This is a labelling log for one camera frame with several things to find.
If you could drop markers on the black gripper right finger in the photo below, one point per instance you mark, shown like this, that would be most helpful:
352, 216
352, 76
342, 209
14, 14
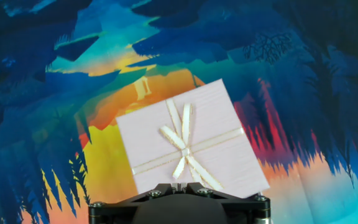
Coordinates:
244, 205

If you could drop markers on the colourful forest print cloth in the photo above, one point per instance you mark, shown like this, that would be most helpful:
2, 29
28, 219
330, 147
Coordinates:
42, 93

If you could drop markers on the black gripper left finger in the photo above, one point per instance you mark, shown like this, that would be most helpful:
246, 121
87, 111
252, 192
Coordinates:
117, 207

